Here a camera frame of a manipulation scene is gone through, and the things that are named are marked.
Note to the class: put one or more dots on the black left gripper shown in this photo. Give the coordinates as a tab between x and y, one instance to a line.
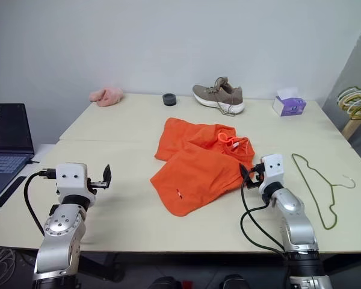
97	184

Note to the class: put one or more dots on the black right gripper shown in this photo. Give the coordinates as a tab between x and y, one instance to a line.
258	174

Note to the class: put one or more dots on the orange shorts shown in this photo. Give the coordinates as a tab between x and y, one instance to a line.
198	180

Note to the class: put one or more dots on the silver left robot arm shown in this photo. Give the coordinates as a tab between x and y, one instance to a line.
60	238

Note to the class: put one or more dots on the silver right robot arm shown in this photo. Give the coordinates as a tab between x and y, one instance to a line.
298	222

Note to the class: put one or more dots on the black laptop power plug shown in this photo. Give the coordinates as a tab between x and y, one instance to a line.
33	162

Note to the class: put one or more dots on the pink fluffy slipper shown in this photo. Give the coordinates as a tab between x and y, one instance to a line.
108	96

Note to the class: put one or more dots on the purple and white tissue box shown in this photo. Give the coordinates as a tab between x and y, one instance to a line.
290	106

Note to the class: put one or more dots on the taupe sneaker with white sole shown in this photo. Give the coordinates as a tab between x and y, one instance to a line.
219	94

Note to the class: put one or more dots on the black round puck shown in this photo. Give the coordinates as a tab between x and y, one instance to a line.
169	100

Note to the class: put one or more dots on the black smartphone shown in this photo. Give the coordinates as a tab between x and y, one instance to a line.
9	192

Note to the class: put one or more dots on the dark rounded shape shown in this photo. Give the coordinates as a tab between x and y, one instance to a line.
166	283
235	282

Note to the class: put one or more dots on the dark open laptop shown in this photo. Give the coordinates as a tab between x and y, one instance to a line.
6	132

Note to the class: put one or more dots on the light wooden stand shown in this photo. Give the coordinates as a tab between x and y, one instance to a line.
356	126

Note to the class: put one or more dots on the small red object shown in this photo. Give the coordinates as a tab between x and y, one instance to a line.
187	284

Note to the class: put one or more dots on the bundle of coloured hangers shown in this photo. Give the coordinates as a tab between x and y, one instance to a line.
356	99

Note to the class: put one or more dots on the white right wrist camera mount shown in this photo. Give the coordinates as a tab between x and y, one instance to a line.
272	170

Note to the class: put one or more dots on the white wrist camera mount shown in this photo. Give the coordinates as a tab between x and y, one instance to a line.
70	180
272	170

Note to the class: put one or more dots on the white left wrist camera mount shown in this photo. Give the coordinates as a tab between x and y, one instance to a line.
70	180

